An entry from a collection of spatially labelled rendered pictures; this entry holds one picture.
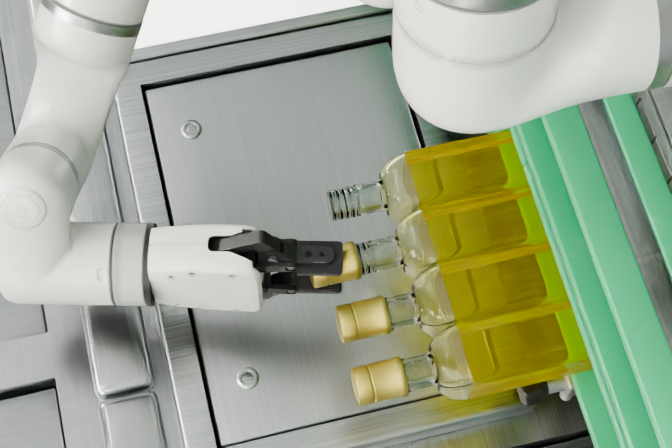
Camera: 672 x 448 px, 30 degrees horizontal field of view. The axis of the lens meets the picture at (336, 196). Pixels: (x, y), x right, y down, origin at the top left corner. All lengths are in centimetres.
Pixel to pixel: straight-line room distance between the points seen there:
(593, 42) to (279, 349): 59
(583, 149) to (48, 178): 45
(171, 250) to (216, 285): 5
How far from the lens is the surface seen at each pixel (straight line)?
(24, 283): 113
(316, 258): 111
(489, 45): 71
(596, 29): 76
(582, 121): 107
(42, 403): 130
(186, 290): 112
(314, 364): 124
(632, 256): 103
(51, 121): 117
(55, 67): 114
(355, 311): 110
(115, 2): 103
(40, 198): 108
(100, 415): 125
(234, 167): 132
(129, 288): 112
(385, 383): 109
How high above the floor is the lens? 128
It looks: 7 degrees down
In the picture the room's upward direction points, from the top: 102 degrees counter-clockwise
